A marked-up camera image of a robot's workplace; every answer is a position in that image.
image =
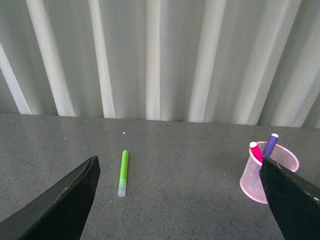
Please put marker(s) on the purple marker pen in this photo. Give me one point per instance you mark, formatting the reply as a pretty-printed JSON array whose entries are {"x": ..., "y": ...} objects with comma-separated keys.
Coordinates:
[{"x": 271, "y": 143}]

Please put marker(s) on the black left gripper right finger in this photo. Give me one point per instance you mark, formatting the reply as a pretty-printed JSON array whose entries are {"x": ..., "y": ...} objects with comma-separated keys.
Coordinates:
[{"x": 294, "y": 201}]

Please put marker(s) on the pink marker pen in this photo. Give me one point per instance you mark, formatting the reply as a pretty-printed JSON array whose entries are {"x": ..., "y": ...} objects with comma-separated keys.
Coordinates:
[{"x": 255, "y": 149}]

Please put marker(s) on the green marker pen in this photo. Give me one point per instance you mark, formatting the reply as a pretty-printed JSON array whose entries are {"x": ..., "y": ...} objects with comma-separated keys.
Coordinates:
[{"x": 122, "y": 185}]

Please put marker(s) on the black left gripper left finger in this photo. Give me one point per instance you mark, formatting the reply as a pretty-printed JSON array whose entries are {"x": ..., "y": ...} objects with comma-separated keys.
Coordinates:
[{"x": 61, "y": 212}]

